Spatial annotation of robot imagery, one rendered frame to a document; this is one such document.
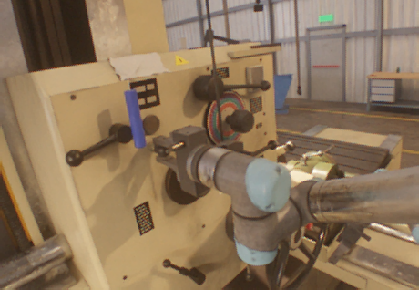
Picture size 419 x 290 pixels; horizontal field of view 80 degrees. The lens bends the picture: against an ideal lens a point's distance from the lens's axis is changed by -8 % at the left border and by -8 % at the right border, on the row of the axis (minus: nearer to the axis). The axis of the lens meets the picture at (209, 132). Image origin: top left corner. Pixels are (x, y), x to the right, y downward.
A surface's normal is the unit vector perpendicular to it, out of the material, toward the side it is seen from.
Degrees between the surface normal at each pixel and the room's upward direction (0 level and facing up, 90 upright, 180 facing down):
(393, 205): 86
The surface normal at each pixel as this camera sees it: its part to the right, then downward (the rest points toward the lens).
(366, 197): -0.92, -0.17
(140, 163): 0.68, 0.14
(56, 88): 0.40, -0.57
